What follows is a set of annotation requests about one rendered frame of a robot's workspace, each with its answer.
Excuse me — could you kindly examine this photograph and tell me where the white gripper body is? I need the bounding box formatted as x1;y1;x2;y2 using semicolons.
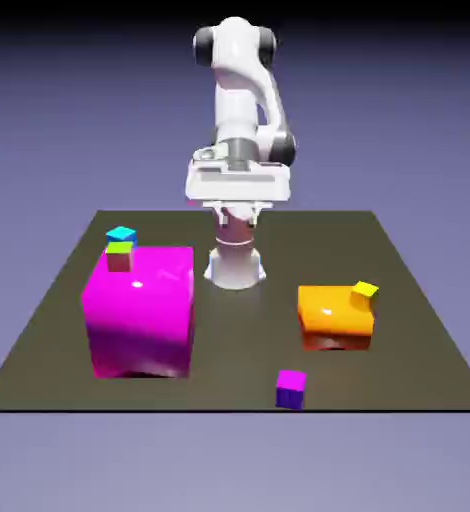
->
184;159;292;211

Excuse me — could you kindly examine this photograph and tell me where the small cyan cube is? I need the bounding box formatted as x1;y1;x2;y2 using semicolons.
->
105;225;138;248

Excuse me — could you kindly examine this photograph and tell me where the small green cube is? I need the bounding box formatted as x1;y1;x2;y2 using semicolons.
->
105;240;135;273

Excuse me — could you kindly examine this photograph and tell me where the small yellow cube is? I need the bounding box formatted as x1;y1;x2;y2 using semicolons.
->
350;280;380;310

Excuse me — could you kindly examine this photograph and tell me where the small purple cube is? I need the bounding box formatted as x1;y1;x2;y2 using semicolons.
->
275;369;308;412

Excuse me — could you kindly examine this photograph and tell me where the large orange box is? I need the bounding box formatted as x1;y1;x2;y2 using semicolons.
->
296;284;376;352

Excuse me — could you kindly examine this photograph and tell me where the large magenta box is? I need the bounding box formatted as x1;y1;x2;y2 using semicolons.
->
80;245;196;380

